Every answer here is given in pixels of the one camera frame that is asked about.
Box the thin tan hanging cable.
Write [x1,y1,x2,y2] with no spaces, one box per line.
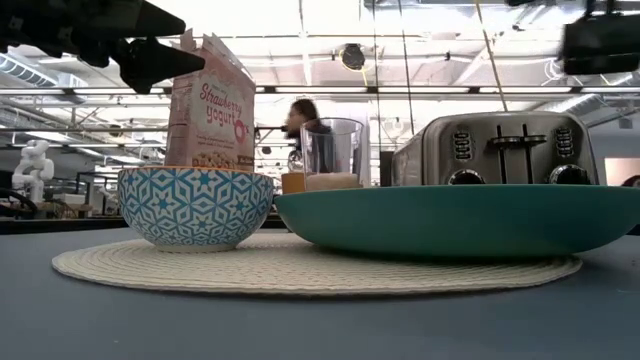
[474,0,509,112]

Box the round white woven placemat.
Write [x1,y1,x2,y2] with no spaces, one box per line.
[51,232,584,296]

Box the white robot figure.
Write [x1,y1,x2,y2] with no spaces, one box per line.
[10,139,55,204]

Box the stainless steel four-slot toaster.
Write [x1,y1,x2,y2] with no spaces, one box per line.
[391,110,600,187]

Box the orange plastic cup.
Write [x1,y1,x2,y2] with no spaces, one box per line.
[281,172,307,195]

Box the green plate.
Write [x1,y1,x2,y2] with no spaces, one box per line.
[273,183,640,259]

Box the thin black hanging cable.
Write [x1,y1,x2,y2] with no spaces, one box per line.
[398,0,418,134]

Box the blue white patterned bowl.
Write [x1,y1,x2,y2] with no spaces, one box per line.
[117,165,275,253]

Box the clear glass with milk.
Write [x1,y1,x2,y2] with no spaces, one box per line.
[300,117,365,194]

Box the pink strawberry yogurt cereal box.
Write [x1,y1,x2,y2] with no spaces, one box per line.
[164,28,257,173]

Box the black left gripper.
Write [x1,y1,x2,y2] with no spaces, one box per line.
[0,0,206,95]

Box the black ceiling camera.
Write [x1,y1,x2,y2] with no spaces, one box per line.
[341,43,367,71]

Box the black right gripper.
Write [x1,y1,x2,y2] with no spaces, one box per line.
[559,10,640,76]

